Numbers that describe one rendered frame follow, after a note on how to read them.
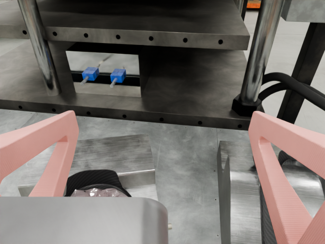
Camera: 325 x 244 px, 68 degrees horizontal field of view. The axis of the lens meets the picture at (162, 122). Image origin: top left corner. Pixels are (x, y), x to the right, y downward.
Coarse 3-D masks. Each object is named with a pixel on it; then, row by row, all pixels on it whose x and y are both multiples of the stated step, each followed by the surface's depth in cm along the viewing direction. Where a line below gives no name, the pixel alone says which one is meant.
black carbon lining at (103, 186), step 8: (72, 176) 46; (80, 176) 48; (88, 176) 48; (96, 176) 49; (104, 176) 49; (112, 176) 48; (72, 184) 47; (80, 184) 49; (88, 184) 50; (96, 184) 50; (104, 184) 50; (112, 184) 50; (120, 184) 48; (72, 192) 48; (128, 192) 48
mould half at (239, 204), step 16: (224, 144) 62; (240, 144) 62; (224, 160) 57; (240, 160) 47; (224, 176) 50; (240, 176) 44; (256, 176) 44; (288, 176) 44; (304, 176) 44; (224, 192) 49; (240, 192) 42; (256, 192) 42; (304, 192) 42; (320, 192) 42; (224, 208) 47; (240, 208) 41; (256, 208) 41; (224, 224) 46; (240, 224) 40; (256, 224) 40; (224, 240) 44; (240, 240) 39; (256, 240) 39
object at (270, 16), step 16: (240, 0) 124; (272, 0) 63; (272, 16) 65; (256, 32) 70; (272, 32) 68; (256, 48) 72; (256, 64) 74; (256, 80) 77; (240, 96) 84; (256, 96) 81; (240, 112) 83
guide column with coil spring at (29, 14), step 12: (24, 0) 75; (24, 12) 77; (36, 12) 78; (36, 24) 80; (36, 36) 81; (36, 48) 84; (48, 48) 86; (48, 60) 88; (48, 72) 90; (48, 84) 92
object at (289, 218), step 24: (264, 120) 11; (264, 144) 12; (288, 144) 9; (312, 144) 8; (264, 168) 11; (312, 168) 8; (264, 192) 11; (288, 192) 11; (288, 216) 10; (288, 240) 10; (312, 240) 8
